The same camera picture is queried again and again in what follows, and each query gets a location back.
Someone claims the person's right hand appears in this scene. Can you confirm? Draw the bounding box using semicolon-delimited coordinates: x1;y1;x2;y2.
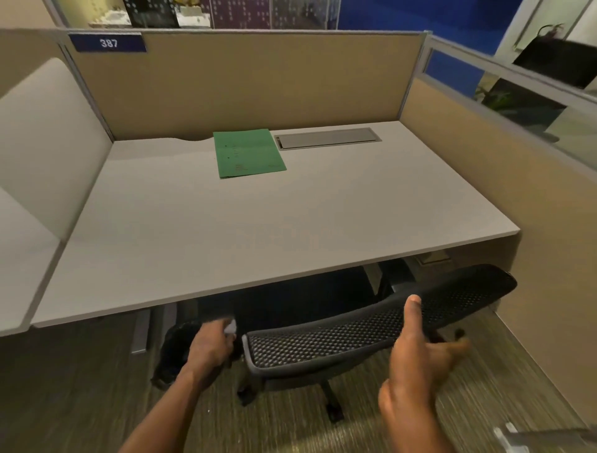
378;295;472;440

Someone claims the person's left hand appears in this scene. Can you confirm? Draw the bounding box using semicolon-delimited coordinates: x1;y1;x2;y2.
186;320;237;387

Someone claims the person's left forearm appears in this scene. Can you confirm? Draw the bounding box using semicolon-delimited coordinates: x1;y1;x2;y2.
118;369;210;453

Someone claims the person's right forearm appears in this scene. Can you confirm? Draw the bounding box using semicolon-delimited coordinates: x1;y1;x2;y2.
386;420;454;453

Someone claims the black waste bin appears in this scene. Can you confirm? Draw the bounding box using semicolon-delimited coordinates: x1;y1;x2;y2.
150;319;244;391

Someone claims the black mesh office chair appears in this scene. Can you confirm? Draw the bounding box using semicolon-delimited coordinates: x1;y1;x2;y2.
237;264;518;424

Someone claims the grey metal desk leg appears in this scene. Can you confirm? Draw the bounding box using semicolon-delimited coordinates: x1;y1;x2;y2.
130;308;153;355

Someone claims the beige partition with glass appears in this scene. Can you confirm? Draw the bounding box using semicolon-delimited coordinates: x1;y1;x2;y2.
399;35;597;427

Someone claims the grey metal object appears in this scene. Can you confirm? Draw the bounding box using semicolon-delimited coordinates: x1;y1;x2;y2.
493;422;597;453

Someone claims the green paper folder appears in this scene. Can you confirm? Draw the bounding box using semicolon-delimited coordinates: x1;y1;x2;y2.
213;129;287;180

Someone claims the green potted plant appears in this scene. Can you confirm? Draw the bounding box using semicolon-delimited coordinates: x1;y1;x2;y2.
476;86;516;113

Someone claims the beige fabric partition panel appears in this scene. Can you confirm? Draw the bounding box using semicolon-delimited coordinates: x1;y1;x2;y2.
55;28;432;142

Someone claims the white rounded divider panel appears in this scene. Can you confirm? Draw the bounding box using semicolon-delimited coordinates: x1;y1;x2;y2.
0;57;115;243

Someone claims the black bag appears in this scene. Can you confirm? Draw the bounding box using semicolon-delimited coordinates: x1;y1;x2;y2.
511;23;597;90

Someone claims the blue desk number label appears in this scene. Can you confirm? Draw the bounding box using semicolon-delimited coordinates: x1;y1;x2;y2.
68;33;148;53

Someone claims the grey desk cable lid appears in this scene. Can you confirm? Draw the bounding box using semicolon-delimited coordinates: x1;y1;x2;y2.
273;127;381;151

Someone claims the purple patterned wall panel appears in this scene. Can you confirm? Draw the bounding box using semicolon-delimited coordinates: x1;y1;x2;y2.
125;0;341;30

